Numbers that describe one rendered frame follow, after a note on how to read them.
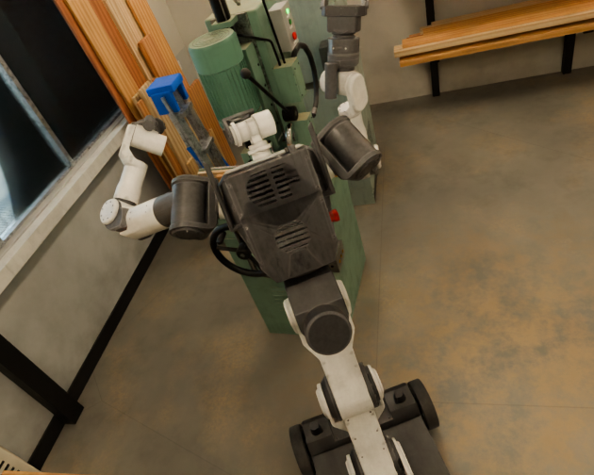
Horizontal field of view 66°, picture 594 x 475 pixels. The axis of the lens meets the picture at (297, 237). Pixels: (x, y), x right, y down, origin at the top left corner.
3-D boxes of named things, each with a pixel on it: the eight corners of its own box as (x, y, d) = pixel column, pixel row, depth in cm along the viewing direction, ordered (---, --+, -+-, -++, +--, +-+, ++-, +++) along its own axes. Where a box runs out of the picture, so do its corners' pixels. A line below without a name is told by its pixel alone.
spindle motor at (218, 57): (213, 132, 174) (178, 52, 154) (229, 109, 186) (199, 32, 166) (254, 128, 167) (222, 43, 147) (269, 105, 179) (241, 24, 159)
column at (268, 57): (261, 175, 218) (202, 21, 172) (275, 149, 233) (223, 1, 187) (305, 172, 209) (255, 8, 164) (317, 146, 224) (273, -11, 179)
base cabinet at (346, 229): (268, 334, 249) (220, 239, 204) (296, 257, 288) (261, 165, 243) (348, 339, 232) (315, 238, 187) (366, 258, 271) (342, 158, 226)
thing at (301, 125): (294, 146, 197) (287, 122, 190) (298, 138, 202) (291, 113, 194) (315, 144, 194) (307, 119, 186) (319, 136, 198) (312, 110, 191)
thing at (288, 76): (283, 104, 187) (272, 69, 177) (289, 93, 193) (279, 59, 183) (302, 102, 183) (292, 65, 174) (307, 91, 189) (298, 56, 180)
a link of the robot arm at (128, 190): (143, 177, 146) (126, 235, 142) (115, 164, 138) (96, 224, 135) (163, 175, 140) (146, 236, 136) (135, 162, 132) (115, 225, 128)
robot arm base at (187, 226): (222, 242, 123) (219, 228, 112) (173, 243, 122) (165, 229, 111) (222, 191, 128) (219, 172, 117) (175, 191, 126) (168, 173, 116)
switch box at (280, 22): (278, 53, 183) (266, 11, 172) (285, 43, 189) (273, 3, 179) (292, 51, 180) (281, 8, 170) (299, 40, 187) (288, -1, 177)
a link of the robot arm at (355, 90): (363, 69, 126) (371, 110, 135) (338, 65, 132) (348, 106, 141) (349, 81, 124) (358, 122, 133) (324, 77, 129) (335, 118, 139)
